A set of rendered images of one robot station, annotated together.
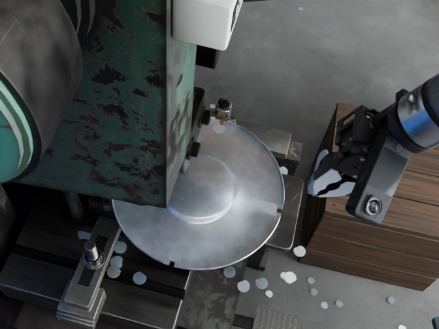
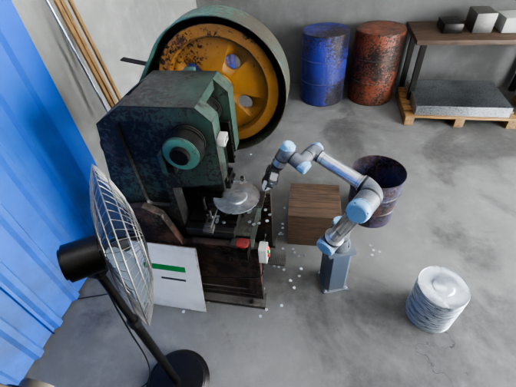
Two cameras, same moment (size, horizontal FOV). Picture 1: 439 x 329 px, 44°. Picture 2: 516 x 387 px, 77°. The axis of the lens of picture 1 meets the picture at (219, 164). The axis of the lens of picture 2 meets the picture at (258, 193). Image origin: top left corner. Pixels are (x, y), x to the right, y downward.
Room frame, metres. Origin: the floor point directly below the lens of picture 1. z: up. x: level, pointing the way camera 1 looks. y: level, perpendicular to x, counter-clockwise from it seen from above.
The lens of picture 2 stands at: (-0.98, -0.28, 2.17)
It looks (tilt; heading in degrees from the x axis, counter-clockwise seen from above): 43 degrees down; 7
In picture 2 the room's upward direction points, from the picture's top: 5 degrees counter-clockwise
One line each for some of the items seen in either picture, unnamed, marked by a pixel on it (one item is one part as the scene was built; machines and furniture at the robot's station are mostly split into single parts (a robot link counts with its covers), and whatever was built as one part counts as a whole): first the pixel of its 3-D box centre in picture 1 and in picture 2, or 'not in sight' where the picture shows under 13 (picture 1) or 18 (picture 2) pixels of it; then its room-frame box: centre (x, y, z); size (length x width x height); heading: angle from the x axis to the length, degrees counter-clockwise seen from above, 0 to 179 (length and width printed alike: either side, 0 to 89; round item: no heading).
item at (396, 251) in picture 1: (381, 198); (313, 214); (0.87, -0.50, 0.18); 0.40 x 0.38 x 0.35; 85
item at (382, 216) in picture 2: not in sight; (373, 192); (1.06, -1.02, 0.24); 0.42 x 0.42 x 0.48
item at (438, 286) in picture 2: not in sight; (443, 286); (0.12, -1.24, 0.33); 0.29 x 0.29 x 0.01
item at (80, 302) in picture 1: (91, 264); (210, 217); (0.30, 0.17, 0.76); 0.17 x 0.06 x 0.10; 173
